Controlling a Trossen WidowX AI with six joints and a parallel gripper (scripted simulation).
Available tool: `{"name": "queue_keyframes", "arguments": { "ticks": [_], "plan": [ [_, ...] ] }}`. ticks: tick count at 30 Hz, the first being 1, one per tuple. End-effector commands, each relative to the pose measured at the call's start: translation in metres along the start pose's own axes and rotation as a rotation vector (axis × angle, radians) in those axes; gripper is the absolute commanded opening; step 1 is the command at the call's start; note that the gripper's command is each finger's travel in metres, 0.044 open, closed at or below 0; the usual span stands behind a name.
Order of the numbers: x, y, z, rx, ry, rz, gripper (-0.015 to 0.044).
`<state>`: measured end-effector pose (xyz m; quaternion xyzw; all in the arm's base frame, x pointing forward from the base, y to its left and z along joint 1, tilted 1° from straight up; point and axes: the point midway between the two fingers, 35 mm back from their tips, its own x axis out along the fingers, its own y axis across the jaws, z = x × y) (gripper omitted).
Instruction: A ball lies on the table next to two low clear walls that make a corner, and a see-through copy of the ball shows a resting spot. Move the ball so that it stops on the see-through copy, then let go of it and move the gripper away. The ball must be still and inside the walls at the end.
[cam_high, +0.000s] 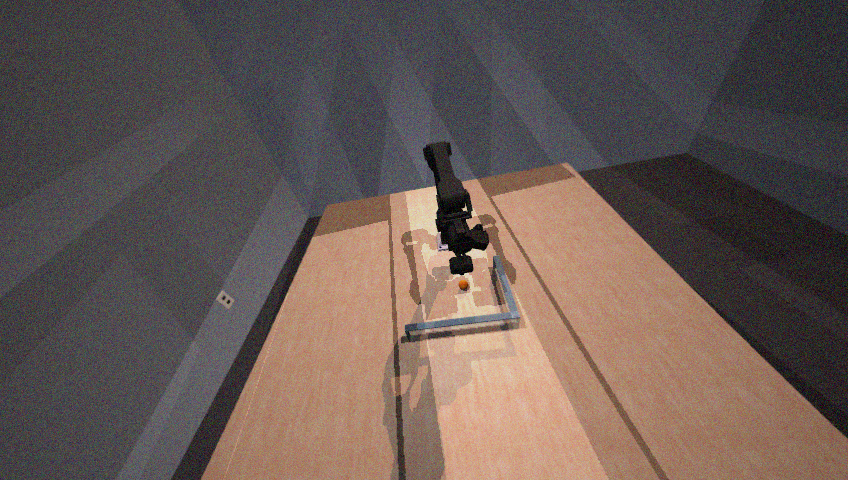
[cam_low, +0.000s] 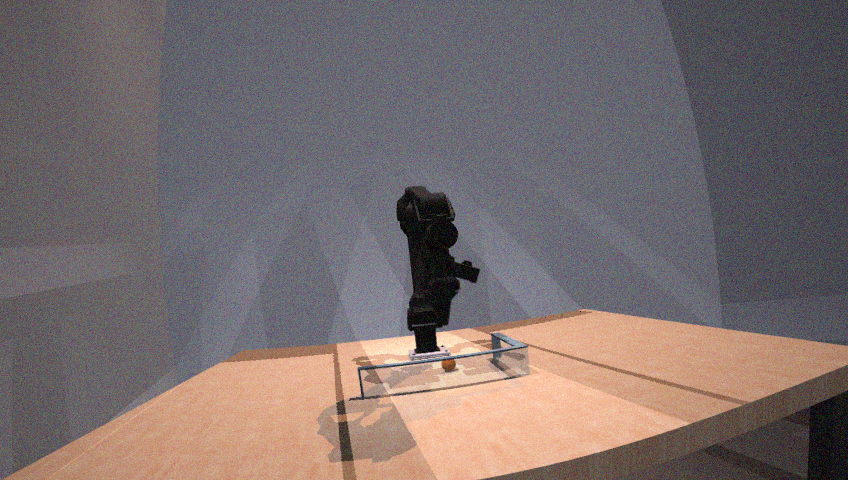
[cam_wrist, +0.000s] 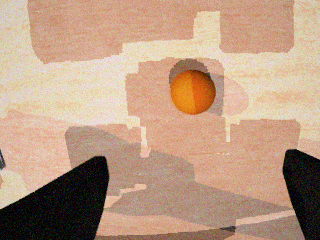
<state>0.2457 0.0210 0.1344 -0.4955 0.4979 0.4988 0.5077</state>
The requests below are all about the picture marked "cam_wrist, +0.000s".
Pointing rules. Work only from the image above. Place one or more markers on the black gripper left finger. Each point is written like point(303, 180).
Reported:
point(67, 208)

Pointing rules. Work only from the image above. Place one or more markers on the translucent orange ball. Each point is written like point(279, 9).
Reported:
point(180, 93)

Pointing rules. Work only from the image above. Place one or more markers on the orange-brown ball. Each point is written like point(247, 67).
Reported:
point(203, 90)

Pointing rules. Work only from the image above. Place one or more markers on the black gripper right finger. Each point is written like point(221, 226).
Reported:
point(302, 177)

